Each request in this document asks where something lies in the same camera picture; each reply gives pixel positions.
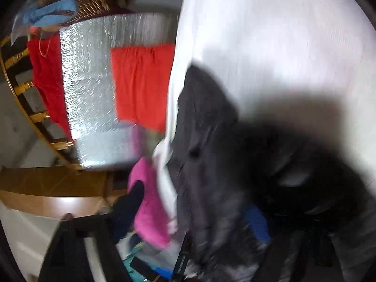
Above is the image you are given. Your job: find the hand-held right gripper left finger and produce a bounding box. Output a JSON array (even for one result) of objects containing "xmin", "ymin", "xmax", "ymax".
[{"xmin": 38, "ymin": 180, "xmax": 146, "ymax": 282}]

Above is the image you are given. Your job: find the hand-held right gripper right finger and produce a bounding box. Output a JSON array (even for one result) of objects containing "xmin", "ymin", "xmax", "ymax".
[{"xmin": 244, "ymin": 206, "xmax": 344, "ymax": 282}]

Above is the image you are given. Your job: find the black quilted jacket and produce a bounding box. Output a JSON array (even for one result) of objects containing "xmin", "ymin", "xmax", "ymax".
[{"xmin": 169, "ymin": 65, "xmax": 371, "ymax": 282}]

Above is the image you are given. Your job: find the magenta pillow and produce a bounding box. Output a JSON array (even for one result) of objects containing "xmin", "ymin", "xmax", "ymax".
[{"xmin": 128, "ymin": 157, "xmax": 172, "ymax": 249}]

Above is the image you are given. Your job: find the teal jacket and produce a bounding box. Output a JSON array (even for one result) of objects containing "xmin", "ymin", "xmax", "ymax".
[{"xmin": 122, "ymin": 241, "xmax": 153, "ymax": 279}]

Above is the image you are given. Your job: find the wooden column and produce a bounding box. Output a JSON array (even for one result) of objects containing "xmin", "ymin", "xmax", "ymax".
[{"xmin": 0, "ymin": 166, "xmax": 133, "ymax": 219}]

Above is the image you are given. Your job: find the red pillow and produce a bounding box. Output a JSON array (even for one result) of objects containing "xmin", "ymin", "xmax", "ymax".
[{"xmin": 110, "ymin": 43, "xmax": 177, "ymax": 133}]

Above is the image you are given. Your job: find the silver insulation mat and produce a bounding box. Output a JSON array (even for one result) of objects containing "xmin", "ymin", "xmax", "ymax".
[{"xmin": 59, "ymin": 12, "xmax": 177, "ymax": 171}]

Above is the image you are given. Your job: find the red cloth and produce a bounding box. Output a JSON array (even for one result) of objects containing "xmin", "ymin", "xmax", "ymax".
[{"xmin": 26, "ymin": 32, "xmax": 74, "ymax": 141}]

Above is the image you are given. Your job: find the wooden stair railing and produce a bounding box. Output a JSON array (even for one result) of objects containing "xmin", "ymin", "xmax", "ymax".
[{"xmin": 0, "ymin": 32, "xmax": 86, "ymax": 171}]

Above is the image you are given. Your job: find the white bed blanket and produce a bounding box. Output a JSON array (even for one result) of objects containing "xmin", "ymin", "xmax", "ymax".
[{"xmin": 153, "ymin": 0, "xmax": 376, "ymax": 235}]

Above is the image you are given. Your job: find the blue cloth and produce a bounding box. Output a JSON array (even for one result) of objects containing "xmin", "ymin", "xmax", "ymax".
[{"xmin": 22, "ymin": 0, "xmax": 78, "ymax": 27}]

